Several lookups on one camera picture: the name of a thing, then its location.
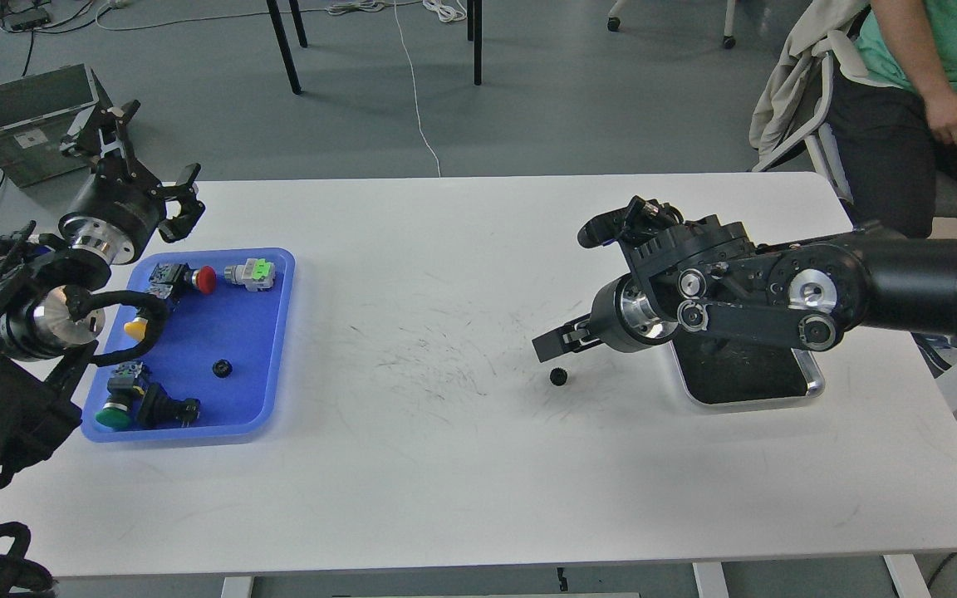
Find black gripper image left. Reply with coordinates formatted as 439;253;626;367
58;100;205;265

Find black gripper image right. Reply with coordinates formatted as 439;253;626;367
532;277;680;363

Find small black gear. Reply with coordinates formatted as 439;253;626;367
548;367;569;387
210;359;234;379

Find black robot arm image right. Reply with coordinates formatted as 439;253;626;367
532;196;957;362

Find silver metal tray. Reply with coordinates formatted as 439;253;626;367
671;333;827;411

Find blue plastic tray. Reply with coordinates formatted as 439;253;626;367
81;248;296;443

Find grey plastic crate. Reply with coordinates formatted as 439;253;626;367
0;64;111;187

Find black table legs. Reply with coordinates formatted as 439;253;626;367
266;1;483;96

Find beige jacket on chair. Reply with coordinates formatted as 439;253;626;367
748;1;874;164

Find office chair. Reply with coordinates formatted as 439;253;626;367
751;37;957;218

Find seated person green shirt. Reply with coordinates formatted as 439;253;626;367
828;1;957;238

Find red push button switch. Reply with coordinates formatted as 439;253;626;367
148;262;217;298

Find yellow push button switch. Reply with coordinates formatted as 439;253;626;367
123;282;178;341

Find grey green connector switch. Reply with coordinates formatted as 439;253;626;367
223;258;276;292

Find green push button switch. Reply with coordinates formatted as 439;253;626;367
95;360;150;430

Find black selector switch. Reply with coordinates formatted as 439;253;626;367
135;383;201;430

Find white cable on floor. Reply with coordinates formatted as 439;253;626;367
96;0;469;178

